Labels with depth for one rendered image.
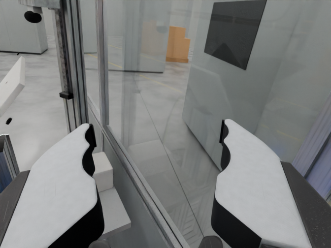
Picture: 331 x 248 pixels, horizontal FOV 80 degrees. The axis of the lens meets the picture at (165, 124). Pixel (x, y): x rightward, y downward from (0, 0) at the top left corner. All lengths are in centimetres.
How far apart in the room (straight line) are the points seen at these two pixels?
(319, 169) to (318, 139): 3
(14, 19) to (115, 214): 721
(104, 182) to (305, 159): 73
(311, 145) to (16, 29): 767
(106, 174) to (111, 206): 12
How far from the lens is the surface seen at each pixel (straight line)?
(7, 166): 72
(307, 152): 26
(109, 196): 88
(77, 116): 96
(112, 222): 80
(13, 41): 781
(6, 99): 53
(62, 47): 88
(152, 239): 76
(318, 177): 26
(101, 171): 82
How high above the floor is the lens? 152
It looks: 28 degrees down
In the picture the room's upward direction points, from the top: 8 degrees clockwise
